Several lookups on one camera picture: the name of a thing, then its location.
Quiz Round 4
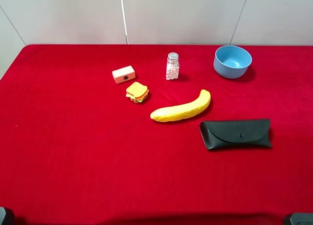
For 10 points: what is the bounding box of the pink block with hole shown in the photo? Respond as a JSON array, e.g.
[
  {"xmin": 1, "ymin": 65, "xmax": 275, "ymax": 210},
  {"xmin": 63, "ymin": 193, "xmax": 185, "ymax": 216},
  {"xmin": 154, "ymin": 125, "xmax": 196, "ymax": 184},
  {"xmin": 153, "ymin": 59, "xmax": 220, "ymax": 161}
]
[{"xmin": 112, "ymin": 66, "xmax": 136, "ymax": 84}]

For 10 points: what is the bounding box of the yellow toy banana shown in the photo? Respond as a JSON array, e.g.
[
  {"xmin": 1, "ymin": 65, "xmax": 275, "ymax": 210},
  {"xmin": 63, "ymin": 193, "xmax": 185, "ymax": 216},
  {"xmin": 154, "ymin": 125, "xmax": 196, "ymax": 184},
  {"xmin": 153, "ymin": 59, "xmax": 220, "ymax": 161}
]
[{"xmin": 150, "ymin": 90, "xmax": 211, "ymax": 122}]

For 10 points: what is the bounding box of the toy sandwich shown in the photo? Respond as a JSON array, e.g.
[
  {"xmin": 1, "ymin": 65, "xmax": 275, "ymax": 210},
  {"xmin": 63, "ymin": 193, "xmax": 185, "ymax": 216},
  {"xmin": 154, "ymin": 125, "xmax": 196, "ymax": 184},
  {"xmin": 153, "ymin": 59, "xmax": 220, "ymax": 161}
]
[{"xmin": 126, "ymin": 82, "xmax": 149, "ymax": 103}]

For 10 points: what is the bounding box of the pill bottle with silver cap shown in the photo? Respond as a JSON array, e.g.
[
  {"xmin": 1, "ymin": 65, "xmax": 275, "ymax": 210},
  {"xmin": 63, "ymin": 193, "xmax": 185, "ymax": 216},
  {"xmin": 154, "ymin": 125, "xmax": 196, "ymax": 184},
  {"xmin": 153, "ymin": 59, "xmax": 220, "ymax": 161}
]
[{"xmin": 166, "ymin": 52, "xmax": 180, "ymax": 80}]

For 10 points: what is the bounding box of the red tablecloth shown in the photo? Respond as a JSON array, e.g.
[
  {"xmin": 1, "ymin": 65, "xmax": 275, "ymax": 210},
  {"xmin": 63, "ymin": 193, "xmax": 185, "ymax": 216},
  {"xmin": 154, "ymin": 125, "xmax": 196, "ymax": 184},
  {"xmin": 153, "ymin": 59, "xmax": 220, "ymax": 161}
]
[{"xmin": 0, "ymin": 45, "xmax": 313, "ymax": 225}]

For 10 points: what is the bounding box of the blue bowl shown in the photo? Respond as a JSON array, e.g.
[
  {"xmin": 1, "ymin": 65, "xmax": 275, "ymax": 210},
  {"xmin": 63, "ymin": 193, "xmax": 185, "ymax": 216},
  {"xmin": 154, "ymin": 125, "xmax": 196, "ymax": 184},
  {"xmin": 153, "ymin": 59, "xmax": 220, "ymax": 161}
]
[{"xmin": 213, "ymin": 45, "xmax": 252, "ymax": 79}]

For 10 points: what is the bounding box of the black glasses case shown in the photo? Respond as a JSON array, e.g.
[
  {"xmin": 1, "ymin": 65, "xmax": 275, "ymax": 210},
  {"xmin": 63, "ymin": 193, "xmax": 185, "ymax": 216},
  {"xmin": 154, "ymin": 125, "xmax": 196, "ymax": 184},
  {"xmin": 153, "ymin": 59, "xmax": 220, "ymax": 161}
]
[{"xmin": 200, "ymin": 119, "xmax": 271, "ymax": 150}]

